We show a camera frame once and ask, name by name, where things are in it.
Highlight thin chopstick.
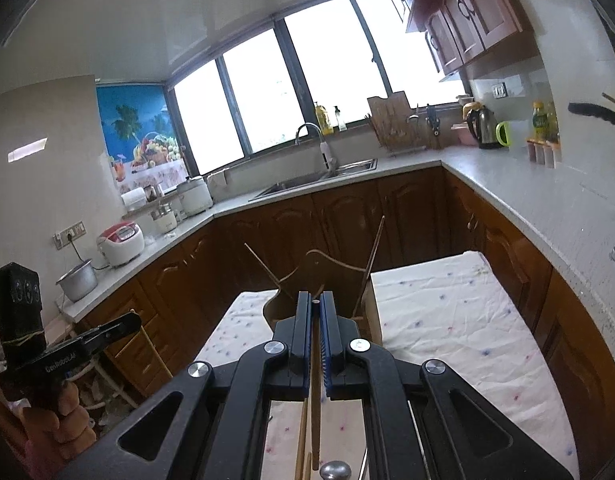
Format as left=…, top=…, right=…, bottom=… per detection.
left=244, top=243, right=282, bottom=288
left=353, top=215, right=387, bottom=318

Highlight person's left hand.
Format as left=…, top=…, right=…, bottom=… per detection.
left=17, top=380, right=97, bottom=477

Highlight yellow cooking oil bottle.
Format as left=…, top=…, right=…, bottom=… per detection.
left=531, top=101, right=549, bottom=142

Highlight wooden utensil holder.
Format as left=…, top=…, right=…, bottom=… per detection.
left=261, top=249, right=384, bottom=347

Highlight red and white rice cooker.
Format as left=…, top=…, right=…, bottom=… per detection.
left=96, top=221, right=146, bottom=268

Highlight small white appliance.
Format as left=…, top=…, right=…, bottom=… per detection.
left=149, top=202, right=181, bottom=235

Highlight black pan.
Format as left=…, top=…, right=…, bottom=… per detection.
left=567, top=101, right=615, bottom=137

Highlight tropical fruit wall poster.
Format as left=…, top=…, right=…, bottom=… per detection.
left=96, top=82, right=189, bottom=194

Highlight wall power outlet strip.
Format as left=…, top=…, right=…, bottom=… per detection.
left=54, top=222, right=87, bottom=251

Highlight floral white tablecloth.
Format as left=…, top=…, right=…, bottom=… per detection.
left=193, top=250, right=582, bottom=480

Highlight light wooden chopstick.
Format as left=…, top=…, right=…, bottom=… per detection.
left=292, top=400, right=311, bottom=480

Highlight yellow dish soap bottle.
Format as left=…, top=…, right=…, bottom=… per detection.
left=314, top=102, right=335, bottom=136

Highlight chrome faucet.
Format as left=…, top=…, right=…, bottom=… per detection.
left=294, top=122, right=339, bottom=177

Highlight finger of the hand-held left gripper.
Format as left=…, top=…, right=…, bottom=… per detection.
left=81, top=311, right=143, bottom=357

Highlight kitchen window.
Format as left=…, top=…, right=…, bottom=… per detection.
left=166, top=0, right=469, bottom=177

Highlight wooden cutting board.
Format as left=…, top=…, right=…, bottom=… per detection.
left=366, top=90, right=414, bottom=154

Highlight dark wooden chopstick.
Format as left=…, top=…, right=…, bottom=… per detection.
left=310, top=299, right=323, bottom=472

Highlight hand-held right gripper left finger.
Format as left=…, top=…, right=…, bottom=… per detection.
left=52, top=290, right=313, bottom=480

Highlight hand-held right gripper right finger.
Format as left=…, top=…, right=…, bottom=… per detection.
left=321, top=290, right=575, bottom=480

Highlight white storage rack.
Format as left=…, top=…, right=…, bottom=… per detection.
left=76, top=324, right=148, bottom=413

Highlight white container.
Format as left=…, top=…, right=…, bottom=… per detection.
left=120, top=187, right=148, bottom=213

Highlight metal pot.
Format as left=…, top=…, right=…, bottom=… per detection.
left=56, top=258, right=99, bottom=304

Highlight steel electric kettle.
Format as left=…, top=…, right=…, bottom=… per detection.
left=465, top=104, right=504, bottom=150

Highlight white dishcloth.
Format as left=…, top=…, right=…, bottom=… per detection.
left=206, top=168, right=229, bottom=200

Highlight steel sink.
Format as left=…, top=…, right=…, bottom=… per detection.
left=248, top=158, right=379, bottom=202

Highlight row of spice jars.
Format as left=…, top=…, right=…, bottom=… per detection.
left=526, top=139, right=559, bottom=169

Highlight wooden wall cabinets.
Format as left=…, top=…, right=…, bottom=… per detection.
left=368, top=0, right=534, bottom=80

